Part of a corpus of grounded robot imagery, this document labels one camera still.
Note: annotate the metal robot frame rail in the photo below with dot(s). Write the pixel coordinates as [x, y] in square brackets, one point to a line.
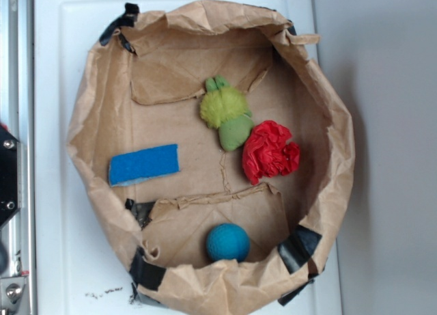
[18, 257]

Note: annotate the blue rubber ball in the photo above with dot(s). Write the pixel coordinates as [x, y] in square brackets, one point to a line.
[227, 241]

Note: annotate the white plastic tray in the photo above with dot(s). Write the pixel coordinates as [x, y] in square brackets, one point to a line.
[77, 271]

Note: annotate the brown paper bag bin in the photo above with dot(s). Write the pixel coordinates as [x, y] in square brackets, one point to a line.
[143, 84]

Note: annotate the blue rectangular sponge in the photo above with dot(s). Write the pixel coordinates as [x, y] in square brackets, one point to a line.
[135, 167]

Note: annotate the green plush toy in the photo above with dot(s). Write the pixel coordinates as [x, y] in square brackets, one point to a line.
[225, 109]

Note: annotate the crumpled red tissue paper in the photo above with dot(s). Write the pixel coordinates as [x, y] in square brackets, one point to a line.
[269, 152]

